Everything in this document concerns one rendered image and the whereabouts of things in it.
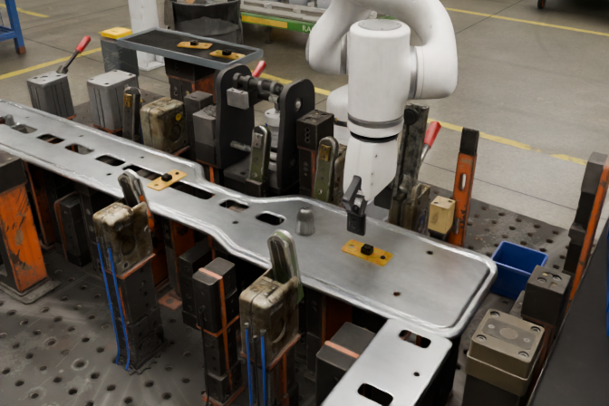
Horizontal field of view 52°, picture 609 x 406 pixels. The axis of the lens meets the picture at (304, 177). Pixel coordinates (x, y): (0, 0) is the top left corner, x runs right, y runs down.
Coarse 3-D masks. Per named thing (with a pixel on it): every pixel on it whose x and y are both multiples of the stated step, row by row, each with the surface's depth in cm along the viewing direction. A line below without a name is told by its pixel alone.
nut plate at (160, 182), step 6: (174, 174) 130; (180, 174) 130; (186, 174) 130; (156, 180) 128; (162, 180) 128; (168, 180) 128; (174, 180) 128; (150, 186) 126; (162, 186) 126; (168, 186) 127
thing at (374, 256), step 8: (352, 240) 109; (344, 248) 107; (352, 248) 107; (360, 248) 107; (376, 248) 107; (360, 256) 105; (368, 256) 105; (376, 256) 105; (392, 256) 105; (376, 264) 104; (384, 264) 103
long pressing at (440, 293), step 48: (0, 144) 144; (48, 144) 144; (96, 144) 144; (240, 192) 124; (240, 240) 110; (336, 240) 110; (384, 240) 110; (432, 240) 109; (336, 288) 99; (384, 288) 98; (432, 288) 98; (480, 288) 99
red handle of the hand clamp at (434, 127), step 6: (432, 126) 117; (438, 126) 118; (426, 132) 117; (432, 132) 117; (438, 132) 118; (426, 138) 117; (432, 138) 117; (426, 144) 116; (432, 144) 117; (426, 150) 116; (420, 162) 115; (408, 180) 113; (402, 186) 113; (408, 186) 113
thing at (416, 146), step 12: (408, 108) 106; (420, 108) 108; (408, 120) 106; (420, 120) 107; (408, 132) 110; (420, 132) 108; (408, 144) 111; (420, 144) 109; (408, 156) 112; (420, 156) 111; (408, 168) 112; (396, 180) 113; (396, 192) 114; (408, 192) 112
